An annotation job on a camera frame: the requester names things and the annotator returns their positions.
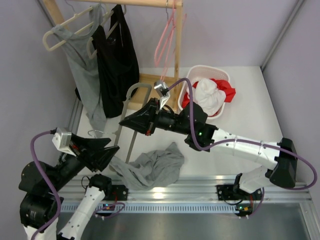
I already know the far grey tank top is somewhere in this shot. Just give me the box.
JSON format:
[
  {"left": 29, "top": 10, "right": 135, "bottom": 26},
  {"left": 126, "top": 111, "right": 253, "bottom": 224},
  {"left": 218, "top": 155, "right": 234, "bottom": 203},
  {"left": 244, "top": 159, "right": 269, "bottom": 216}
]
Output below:
[{"left": 54, "top": 4, "right": 107, "bottom": 131}]

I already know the black tank top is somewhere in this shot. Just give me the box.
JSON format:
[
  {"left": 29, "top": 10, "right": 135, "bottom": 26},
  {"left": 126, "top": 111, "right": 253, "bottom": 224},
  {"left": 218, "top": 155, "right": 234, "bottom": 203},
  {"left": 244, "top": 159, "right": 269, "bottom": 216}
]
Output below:
[{"left": 74, "top": 4, "right": 141, "bottom": 119}]

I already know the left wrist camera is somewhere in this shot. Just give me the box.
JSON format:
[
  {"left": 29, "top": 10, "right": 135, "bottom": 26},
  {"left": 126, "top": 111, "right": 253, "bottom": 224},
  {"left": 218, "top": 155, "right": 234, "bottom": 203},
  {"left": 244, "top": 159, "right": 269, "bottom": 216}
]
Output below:
[{"left": 52, "top": 127, "right": 76, "bottom": 156}]

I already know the beige hanger under black top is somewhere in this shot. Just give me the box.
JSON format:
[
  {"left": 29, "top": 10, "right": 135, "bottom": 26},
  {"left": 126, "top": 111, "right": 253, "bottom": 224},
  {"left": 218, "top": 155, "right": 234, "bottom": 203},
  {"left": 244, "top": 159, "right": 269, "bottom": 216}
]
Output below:
[{"left": 87, "top": 4, "right": 132, "bottom": 59}]

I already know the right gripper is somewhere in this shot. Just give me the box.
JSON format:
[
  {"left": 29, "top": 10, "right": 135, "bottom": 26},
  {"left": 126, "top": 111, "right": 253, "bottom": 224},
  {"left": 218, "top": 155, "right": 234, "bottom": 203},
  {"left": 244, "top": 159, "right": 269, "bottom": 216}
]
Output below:
[{"left": 121, "top": 98, "right": 192, "bottom": 138}]

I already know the red tank top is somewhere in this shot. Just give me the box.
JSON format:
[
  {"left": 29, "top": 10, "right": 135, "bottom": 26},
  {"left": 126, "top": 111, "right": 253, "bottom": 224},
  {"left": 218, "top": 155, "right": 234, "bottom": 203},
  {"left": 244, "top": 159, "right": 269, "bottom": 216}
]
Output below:
[{"left": 181, "top": 77, "right": 237, "bottom": 110}]

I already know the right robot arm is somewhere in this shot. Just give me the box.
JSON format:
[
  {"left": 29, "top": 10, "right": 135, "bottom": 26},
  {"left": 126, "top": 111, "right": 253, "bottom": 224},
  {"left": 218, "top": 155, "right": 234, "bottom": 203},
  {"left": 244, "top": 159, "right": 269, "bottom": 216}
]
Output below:
[{"left": 119, "top": 98, "right": 298, "bottom": 199}]

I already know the white camisole top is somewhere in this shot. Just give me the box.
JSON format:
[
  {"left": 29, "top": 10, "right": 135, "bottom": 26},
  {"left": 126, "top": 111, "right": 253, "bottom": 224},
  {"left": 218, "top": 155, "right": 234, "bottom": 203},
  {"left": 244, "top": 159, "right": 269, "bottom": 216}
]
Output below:
[{"left": 192, "top": 78, "right": 226, "bottom": 117}]

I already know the slotted cable duct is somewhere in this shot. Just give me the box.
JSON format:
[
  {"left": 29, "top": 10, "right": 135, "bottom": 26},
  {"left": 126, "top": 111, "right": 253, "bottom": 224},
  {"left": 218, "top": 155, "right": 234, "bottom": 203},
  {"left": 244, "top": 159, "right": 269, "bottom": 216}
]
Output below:
[{"left": 59, "top": 202, "right": 252, "bottom": 215}]

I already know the taupe hanger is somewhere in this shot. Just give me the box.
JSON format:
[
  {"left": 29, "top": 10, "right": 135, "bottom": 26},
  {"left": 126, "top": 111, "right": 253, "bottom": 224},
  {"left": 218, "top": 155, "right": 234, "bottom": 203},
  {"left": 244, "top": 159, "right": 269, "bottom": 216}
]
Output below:
[{"left": 87, "top": 83, "right": 153, "bottom": 165}]

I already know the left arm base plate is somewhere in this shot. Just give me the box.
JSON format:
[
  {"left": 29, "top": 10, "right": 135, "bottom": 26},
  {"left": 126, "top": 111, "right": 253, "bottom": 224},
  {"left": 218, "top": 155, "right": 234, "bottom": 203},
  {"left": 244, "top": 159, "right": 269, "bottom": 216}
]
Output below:
[{"left": 110, "top": 184, "right": 129, "bottom": 202}]

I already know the pink hanger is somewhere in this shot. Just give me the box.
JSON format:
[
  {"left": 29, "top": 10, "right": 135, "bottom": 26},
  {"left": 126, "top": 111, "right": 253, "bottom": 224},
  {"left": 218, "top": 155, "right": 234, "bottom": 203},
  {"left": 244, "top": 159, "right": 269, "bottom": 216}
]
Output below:
[
  {"left": 153, "top": 0, "right": 178, "bottom": 83},
  {"left": 172, "top": 0, "right": 187, "bottom": 54}
]

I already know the wooden clothes rack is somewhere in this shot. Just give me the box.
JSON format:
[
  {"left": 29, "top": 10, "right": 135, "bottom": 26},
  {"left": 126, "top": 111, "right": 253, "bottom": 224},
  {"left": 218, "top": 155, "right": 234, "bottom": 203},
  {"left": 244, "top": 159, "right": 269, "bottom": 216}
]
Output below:
[{"left": 42, "top": 0, "right": 187, "bottom": 111}]

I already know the cream hanger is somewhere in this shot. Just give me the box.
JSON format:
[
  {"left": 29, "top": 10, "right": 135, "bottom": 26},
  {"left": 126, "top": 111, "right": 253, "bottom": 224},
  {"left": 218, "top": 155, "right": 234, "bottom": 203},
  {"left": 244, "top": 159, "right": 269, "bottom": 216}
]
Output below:
[{"left": 42, "top": 0, "right": 94, "bottom": 52}]

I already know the light grey tank top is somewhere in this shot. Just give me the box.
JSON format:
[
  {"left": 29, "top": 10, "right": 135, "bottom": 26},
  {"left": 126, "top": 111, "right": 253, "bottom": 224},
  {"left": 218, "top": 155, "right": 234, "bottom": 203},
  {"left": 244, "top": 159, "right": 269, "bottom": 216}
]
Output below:
[{"left": 109, "top": 142, "right": 185, "bottom": 191}]

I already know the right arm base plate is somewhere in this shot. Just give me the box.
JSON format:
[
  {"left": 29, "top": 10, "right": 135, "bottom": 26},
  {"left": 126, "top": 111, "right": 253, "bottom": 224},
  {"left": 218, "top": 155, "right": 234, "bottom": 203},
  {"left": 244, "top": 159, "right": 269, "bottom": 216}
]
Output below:
[{"left": 216, "top": 184, "right": 240, "bottom": 201}]

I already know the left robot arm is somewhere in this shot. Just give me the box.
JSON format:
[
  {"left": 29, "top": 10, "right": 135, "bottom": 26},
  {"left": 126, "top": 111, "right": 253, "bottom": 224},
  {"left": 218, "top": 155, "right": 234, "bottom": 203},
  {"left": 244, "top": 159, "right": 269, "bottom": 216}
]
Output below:
[{"left": 18, "top": 129, "right": 120, "bottom": 240}]

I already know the aluminium mounting rail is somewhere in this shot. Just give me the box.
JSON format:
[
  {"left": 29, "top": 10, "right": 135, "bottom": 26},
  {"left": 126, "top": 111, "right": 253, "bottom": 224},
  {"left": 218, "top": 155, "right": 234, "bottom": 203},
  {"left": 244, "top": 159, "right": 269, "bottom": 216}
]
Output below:
[{"left": 57, "top": 174, "right": 311, "bottom": 203}]

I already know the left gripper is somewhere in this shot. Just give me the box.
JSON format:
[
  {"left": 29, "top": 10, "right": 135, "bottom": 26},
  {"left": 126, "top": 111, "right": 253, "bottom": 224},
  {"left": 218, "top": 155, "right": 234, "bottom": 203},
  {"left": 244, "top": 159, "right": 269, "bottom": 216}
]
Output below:
[{"left": 46, "top": 133, "right": 119, "bottom": 195}]

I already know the white plastic basket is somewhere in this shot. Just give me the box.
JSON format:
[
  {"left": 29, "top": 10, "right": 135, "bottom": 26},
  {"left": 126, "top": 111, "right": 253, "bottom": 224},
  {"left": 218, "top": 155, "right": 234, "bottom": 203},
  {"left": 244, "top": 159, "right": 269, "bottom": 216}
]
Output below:
[{"left": 186, "top": 65, "right": 231, "bottom": 121}]

